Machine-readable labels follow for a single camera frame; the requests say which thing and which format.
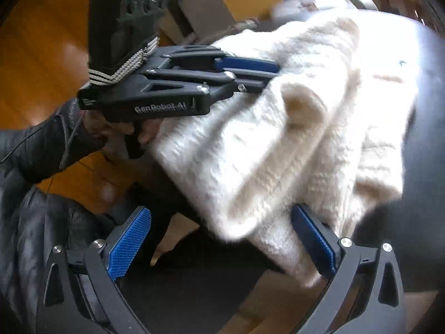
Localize cream knitted sweater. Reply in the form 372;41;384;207
152;14;418;286

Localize person left forearm black sleeve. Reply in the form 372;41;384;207
1;99;107;191

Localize person left hand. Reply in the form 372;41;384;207
75;110;163;160

